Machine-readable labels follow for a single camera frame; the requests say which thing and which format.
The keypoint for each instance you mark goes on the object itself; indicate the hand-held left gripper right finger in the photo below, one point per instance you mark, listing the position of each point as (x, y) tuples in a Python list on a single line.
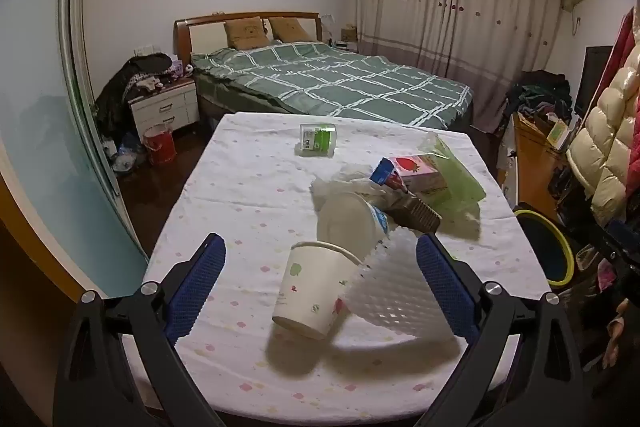
[(445, 287)]

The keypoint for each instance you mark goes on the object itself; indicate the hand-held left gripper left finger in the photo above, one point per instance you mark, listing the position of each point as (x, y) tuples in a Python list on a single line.
[(200, 287)]

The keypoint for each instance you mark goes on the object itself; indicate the white foam net sleeve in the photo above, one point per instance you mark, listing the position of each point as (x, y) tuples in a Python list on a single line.
[(395, 292)]

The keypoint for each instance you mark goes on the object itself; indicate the black bin with yellow rim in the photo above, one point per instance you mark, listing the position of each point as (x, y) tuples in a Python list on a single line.
[(545, 247)]

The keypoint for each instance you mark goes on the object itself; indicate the white paper cup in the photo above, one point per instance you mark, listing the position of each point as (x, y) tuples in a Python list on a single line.
[(310, 287)]

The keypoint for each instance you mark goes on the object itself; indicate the white tissue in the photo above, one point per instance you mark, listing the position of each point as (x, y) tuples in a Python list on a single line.
[(350, 177)]

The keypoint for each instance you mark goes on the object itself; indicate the brown ribbed plastic cup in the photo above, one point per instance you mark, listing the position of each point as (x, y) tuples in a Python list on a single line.
[(415, 214)]

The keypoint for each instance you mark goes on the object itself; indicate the green plastic bag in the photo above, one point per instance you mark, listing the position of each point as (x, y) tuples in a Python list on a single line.
[(460, 187)]

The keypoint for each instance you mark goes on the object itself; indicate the white dotted tablecloth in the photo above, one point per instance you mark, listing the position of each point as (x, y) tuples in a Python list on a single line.
[(250, 187)]

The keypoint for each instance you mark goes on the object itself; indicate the pink milk carton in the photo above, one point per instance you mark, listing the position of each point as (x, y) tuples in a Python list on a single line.
[(420, 172)]

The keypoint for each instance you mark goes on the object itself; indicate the white plastic container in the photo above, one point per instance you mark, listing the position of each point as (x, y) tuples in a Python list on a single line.
[(345, 222)]

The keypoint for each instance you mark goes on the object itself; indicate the red bucket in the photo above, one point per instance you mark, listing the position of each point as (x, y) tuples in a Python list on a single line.
[(160, 144)]

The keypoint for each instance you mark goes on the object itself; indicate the plastic bags on floor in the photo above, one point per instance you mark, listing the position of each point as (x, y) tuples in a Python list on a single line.
[(125, 154)]

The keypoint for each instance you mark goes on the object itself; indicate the wooden desk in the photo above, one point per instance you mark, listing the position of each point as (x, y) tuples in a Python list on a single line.
[(535, 157)]

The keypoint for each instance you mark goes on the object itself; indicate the white nightstand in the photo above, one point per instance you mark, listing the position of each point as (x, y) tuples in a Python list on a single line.
[(165, 107)]

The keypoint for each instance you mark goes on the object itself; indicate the clear box with green label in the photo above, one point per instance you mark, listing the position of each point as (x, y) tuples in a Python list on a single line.
[(317, 139)]

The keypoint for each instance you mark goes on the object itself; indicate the green white box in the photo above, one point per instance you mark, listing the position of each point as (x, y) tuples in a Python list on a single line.
[(557, 133)]

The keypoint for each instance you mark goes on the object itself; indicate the pile of dark clothes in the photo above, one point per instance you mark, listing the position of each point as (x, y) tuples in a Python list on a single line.
[(540, 94)]

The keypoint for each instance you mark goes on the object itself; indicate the glass sliding door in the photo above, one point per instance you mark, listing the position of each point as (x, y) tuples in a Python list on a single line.
[(45, 132)]

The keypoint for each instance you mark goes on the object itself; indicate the cream puffy jacket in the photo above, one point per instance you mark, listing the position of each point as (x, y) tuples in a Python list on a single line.
[(610, 132)]

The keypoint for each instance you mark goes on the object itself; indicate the green plaid blanket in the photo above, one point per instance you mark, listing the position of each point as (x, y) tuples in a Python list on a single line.
[(325, 82)]

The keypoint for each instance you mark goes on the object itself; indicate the black television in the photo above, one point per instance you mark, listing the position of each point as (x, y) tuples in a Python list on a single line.
[(592, 79)]

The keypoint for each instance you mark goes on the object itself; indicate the wooden bed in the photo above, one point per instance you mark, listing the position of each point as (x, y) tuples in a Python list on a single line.
[(210, 32)]

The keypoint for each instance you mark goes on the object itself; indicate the brown pillow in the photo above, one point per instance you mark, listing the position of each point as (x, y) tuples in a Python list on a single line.
[(247, 33), (290, 29)]

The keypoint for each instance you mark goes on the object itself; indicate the tissue box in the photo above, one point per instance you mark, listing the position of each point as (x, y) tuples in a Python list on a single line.
[(349, 33)]

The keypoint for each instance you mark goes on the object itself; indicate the beige pink curtain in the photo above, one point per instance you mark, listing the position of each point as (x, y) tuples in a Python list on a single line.
[(425, 7)]

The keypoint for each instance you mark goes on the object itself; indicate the red jacket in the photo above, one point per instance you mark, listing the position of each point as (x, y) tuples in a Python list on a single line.
[(625, 37)]

